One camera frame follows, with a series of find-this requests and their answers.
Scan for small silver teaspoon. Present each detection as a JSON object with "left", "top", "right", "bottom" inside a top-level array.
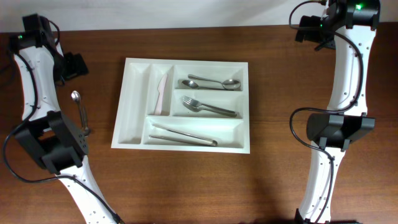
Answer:
[{"left": 71, "top": 90, "right": 88, "bottom": 129}]

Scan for small dark teaspoon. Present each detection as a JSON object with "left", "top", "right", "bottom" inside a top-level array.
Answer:
[{"left": 82, "top": 106, "right": 91, "bottom": 136}]

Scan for pink plastic knife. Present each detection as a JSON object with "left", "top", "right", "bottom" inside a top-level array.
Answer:
[{"left": 154, "top": 73, "right": 168, "bottom": 115}]

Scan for silver tablespoon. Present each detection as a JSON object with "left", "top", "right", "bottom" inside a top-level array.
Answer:
[
  {"left": 188, "top": 74, "right": 241, "bottom": 90},
  {"left": 180, "top": 80, "right": 240, "bottom": 91}
]

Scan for silver fork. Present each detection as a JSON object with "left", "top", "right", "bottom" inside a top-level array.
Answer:
[
  {"left": 182, "top": 96, "right": 234, "bottom": 113},
  {"left": 182, "top": 102, "right": 237, "bottom": 118}
]

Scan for long metal tongs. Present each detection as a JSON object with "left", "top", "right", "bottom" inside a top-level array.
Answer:
[{"left": 149, "top": 124, "right": 218, "bottom": 147}]

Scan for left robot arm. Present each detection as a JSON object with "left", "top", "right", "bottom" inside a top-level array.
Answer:
[{"left": 9, "top": 14, "right": 123, "bottom": 223}]

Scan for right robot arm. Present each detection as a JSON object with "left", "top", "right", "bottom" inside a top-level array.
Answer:
[{"left": 289, "top": 0, "right": 381, "bottom": 224}]

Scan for white plastic cutlery tray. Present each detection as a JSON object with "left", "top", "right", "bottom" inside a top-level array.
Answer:
[{"left": 111, "top": 58, "right": 250, "bottom": 154}]

